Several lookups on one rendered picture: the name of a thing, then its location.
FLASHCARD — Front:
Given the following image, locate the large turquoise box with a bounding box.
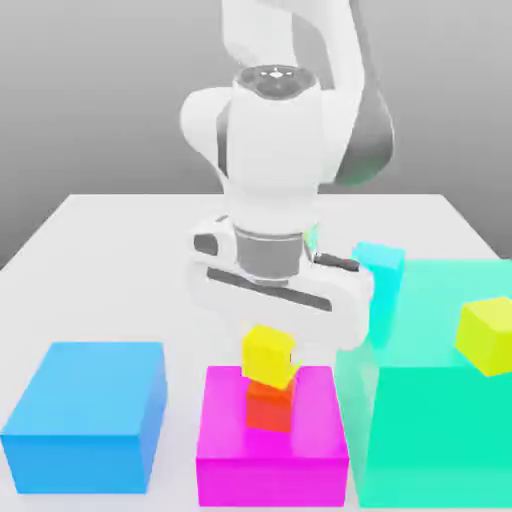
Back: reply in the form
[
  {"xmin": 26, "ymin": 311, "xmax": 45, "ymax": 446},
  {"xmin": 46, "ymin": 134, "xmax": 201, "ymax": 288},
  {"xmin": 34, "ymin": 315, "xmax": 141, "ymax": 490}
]
[{"xmin": 334, "ymin": 258, "xmax": 512, "ymax": 509}]

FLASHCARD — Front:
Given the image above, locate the large magenta box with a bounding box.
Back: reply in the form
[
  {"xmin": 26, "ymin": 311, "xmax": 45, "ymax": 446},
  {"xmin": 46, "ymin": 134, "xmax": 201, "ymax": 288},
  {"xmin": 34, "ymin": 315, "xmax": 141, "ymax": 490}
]
[{"xmin": 195, "ymin": 364, "xmax": 350, "ymax": 508}]

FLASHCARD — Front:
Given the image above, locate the small yellow cube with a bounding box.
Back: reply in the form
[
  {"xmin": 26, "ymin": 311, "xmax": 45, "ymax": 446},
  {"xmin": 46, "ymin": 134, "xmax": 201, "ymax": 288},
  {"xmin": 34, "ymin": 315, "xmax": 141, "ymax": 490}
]
[{"xmin": 241, "ymin": 324, "xmax": 303, "ymax": 392}]

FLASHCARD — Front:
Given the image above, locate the small lime cube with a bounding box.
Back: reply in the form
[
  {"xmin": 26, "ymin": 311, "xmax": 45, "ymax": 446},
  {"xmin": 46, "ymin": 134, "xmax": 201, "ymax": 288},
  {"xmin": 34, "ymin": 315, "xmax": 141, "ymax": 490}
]
[{"xmin": 454, "ymin": 296, "xmax": 512, "ymax": 378}]

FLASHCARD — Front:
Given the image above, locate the small red cube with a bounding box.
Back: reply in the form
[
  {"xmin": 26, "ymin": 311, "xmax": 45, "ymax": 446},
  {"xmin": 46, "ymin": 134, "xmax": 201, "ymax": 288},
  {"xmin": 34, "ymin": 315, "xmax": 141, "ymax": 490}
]
[{"xmin": 245, "ymin": 377, "xmax": 298, "ymax": 434}]

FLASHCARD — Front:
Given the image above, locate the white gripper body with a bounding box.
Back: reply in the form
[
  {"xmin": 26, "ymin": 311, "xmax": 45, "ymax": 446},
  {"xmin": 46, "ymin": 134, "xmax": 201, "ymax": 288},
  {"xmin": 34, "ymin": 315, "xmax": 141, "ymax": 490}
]
[{"xmin": 186, "ymin": 258, "xmax": 376, "ymax": 352}]

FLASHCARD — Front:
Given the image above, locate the small cyan cube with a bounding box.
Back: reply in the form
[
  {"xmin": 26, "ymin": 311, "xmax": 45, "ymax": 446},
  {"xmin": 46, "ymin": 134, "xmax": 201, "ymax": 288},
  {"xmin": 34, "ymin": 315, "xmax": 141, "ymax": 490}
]
[{"xmin": 351, "ymin": 240, "xmax": 407, "ymax": 350}]

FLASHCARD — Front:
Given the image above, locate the large blue box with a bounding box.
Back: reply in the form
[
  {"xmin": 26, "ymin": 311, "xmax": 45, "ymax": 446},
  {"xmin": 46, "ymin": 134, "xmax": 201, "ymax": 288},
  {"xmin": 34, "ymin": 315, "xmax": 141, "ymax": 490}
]
[{"xmin": 0, "ymin": 340, "xmax": 168, "ymax": 496}]

